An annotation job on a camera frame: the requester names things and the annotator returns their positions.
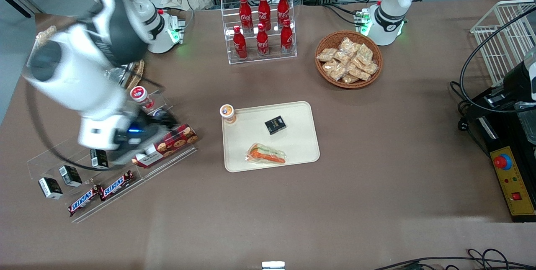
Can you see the yellow machine control panel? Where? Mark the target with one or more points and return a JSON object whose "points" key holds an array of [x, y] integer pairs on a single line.
{"points": [[513, 182]]}

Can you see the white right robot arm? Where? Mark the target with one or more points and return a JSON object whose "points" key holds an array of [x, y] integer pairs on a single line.
{"points": [[83, 73]]}

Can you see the red cola bottle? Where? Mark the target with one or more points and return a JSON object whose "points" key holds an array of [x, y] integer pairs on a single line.
{"points": [[287, 37], [240, 44], [262, 42], [283, 8], [245, 14], [264, 10]]}

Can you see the round wicker basket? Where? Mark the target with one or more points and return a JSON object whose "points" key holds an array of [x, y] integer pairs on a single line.
{"points": [[324, 75]]}

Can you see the cream plastic serving tray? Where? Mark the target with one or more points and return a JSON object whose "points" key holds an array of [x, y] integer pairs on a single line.
{"points": [[293, 144]]}

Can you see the clear acrylic bottle rack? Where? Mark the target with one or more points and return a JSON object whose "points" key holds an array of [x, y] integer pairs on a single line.
{"points": [[228, 10]]}

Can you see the orange lid drink cup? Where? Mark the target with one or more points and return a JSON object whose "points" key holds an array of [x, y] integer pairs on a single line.
{"points": [[227, 112]]}

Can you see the Snickers chocolate bar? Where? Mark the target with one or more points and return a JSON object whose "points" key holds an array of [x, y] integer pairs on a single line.
{"points": [[83, 201], [117, 185]]}

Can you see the red emergency stop button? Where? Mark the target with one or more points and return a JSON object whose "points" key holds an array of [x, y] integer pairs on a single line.
{"points": [[501, 161]]}

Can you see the red tartan cookie box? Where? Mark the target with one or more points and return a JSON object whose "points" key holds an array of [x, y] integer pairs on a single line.
{"points": [[180, 136]]}

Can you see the black sealing machine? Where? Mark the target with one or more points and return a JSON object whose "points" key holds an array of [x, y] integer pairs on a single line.
{"points": [[508, 136]]}

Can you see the small white device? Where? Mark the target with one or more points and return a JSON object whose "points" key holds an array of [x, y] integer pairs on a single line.
{"points": [[273, 265]]}

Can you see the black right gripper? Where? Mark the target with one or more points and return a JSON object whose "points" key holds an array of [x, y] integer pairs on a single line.
{"points": [[155, 125]]}

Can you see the green white connector module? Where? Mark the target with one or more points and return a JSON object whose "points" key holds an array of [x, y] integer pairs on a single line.
{"points": [[363, 18]]}

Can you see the black white small carton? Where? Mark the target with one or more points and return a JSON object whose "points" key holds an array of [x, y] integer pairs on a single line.
{"points": [[99, 159], [70, 176], [50, 188]]}

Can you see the clear bagged cracker pack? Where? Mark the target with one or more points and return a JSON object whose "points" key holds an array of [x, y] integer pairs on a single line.
{"points": [[326, 55], [371, 68], [359, 72], [334, 70], [365, 53], [349, 79], [344, 57], [349, 46]]}

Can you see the black grey machine press head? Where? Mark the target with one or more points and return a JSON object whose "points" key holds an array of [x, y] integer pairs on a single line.
{"points": [[521, 81]]}

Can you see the black gold small box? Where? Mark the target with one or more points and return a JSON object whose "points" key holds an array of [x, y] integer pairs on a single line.
{"points": [[275, 125]]}

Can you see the plastic sandwich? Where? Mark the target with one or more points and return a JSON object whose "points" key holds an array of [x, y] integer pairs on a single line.
{"points": [[266, 155]]}

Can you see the steel food container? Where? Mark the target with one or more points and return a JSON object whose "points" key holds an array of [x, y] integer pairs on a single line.
{"points": [[529, 127]]}

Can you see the clear acrylic stepped display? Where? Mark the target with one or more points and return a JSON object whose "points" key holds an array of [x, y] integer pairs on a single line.
{"points": [[46, 165]]}

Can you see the red lid drink cup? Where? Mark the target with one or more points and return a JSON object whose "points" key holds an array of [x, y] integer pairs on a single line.
{"points": [[140, 95]]}

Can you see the white arm base connector box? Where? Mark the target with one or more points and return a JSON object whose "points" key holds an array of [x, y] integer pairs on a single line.
{"points": [[178, 27]]}

